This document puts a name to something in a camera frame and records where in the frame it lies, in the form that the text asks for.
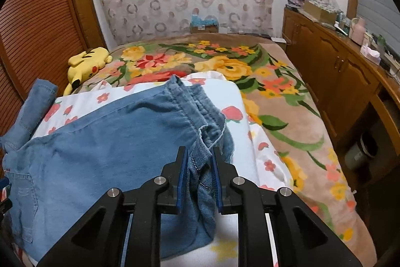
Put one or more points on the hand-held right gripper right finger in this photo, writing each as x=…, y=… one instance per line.
x=217, y=182

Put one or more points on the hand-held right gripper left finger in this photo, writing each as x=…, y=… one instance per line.
x=182, y=179

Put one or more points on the blue denim pants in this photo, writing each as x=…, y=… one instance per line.
x=109, y=145
x=40, y=98

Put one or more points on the white strawberry flower sheet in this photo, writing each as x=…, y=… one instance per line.
x=232, y=95

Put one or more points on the brown floral blanket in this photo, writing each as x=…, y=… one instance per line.
x=281, y=117

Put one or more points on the grey trash bin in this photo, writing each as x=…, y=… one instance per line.
x=359, y=154

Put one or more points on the small cardboard box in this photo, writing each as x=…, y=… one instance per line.
x=203, y=29

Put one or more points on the yellow plush toy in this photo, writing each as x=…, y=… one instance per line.
x=90, y=59

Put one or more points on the white flat box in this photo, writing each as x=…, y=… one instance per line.
x=278, y=40

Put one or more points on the wooden sideboard cabinet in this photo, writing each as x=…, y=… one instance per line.
x=328, y=66

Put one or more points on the dark shiny case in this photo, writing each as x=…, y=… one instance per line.
x=295, y=1

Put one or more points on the pink tissue box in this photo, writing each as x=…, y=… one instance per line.
x=370, y=54

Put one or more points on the cardboard tray of small jars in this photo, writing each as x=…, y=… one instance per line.
x=320, y=11

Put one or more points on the wooden louvered wardrobe door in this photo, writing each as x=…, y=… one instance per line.
x=37, y=35

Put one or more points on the pink thermos jug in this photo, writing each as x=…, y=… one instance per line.
x=357, y=32

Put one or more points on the green bottle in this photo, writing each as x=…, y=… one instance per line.
x=381, y=43

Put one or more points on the grey window blind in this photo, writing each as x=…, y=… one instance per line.
x=384, y=4

